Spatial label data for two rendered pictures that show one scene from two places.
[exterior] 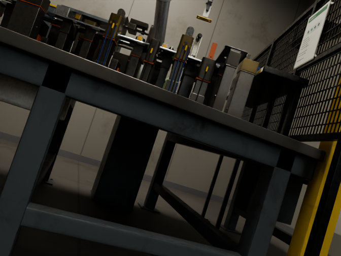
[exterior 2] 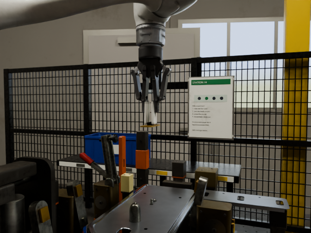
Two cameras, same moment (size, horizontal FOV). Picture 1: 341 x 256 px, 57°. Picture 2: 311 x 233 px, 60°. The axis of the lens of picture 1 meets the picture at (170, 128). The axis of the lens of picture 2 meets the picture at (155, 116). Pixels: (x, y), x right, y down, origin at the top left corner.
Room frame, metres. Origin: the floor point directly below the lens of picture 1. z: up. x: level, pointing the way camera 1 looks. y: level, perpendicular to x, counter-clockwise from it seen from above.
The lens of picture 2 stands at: (1.34, 0.79, 1.32)
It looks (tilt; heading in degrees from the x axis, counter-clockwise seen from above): 3 degrees down; 291
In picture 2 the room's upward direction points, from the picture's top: straight up
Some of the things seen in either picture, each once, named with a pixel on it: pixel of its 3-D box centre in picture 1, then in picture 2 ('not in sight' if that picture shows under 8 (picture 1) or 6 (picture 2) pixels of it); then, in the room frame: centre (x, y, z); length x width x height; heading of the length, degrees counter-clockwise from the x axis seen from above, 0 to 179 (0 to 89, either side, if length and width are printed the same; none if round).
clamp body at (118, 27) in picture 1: (105, 51); not in sight; (1.46, 0.41, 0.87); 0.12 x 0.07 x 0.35; 1
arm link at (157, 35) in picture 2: not in sight; (150, 38); (1.65, 0.01, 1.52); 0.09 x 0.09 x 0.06
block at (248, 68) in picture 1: (238, 96); (206, 213); (1.53, -0.27, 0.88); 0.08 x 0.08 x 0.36; 1
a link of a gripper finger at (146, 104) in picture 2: not in sight; (147, 113); (1.67, 0.01, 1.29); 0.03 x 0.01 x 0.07; 91
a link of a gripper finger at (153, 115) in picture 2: (206, 11); (153, 113); (1.64, 0.01, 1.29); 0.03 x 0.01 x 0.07; 91
